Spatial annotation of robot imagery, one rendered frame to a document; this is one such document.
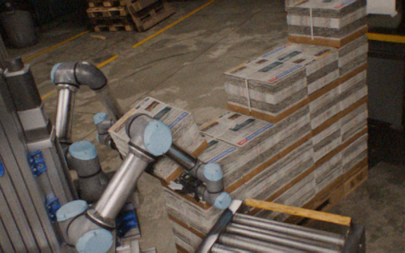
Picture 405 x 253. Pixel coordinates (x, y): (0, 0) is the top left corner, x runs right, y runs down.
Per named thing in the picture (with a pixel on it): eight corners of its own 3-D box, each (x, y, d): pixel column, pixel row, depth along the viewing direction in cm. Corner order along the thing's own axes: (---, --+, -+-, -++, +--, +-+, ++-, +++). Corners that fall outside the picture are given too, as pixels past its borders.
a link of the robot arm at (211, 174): (194, 164, 198) (198, 186, 202) (209, 173, 189) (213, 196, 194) (209, 156, 201) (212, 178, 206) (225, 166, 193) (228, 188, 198)
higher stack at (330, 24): (298, 179, 349) (284, 6, 292) (322, 161, 365) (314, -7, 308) (344, 198, 321) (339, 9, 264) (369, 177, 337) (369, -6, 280)
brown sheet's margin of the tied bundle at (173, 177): (150, 175, 232) (146, 169, 229) (189, 137, 242) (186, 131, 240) (169, 185, 220) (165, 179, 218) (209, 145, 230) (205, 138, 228)
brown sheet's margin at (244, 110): (227, 108, 280) (226, 102, 278) (259, 91, 296) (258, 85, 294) (276, 123, 253) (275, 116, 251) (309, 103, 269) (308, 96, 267)
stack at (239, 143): (179, 268, 287) (151, 150, 250) (298, 179, 350) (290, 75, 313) (223, 301, 259) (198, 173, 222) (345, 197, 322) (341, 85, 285)
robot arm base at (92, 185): (77, 198, 223) (71, 181, 219) (79, 181, 237) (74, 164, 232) (109, 191, 224) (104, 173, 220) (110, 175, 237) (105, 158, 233)
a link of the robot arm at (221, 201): (231, 189, 197) (233, 205, 200) (213, 180, 205) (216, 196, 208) (217, 197, 192) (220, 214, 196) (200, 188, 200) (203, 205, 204)
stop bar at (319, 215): (248, 201, 202) (247, 197, 201) (353, 221, 180) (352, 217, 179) (244, 205, 199) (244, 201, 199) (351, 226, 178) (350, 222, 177)
